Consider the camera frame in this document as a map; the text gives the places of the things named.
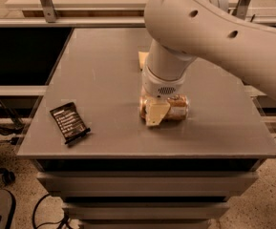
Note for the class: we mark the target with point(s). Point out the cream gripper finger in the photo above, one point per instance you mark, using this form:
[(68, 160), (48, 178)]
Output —
[(156, 110)]

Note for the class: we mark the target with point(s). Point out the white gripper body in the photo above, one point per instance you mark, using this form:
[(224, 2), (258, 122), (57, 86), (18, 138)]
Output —
[(160, 87)]

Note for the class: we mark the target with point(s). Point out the orange soda can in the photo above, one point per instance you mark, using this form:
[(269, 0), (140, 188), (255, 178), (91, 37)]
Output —
[(179, 107)]

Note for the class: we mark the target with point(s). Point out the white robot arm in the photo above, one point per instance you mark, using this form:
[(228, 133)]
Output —
[(183, 30)]

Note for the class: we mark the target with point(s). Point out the yellow sponge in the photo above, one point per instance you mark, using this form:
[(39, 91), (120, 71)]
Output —
[(142, 58)]

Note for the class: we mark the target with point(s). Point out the grey cabinet with drawers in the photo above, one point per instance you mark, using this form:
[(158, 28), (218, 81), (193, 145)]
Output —
[(126, 175)]

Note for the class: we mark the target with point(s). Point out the black snack packet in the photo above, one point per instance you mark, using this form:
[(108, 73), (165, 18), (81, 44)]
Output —
[(69, 122)]

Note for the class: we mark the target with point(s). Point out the office chair base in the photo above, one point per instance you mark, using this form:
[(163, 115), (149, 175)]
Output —
[(7, 176)]

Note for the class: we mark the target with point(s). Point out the right metal railing post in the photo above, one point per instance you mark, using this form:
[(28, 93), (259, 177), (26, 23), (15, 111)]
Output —
[(241, 9)]

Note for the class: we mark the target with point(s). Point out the metal railing post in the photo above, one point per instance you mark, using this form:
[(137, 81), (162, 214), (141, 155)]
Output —
[(48, 10), (241, 9)]

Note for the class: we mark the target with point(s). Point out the left metal railing post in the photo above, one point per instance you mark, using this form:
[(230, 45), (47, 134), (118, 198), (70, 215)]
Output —
[(48, 10)]

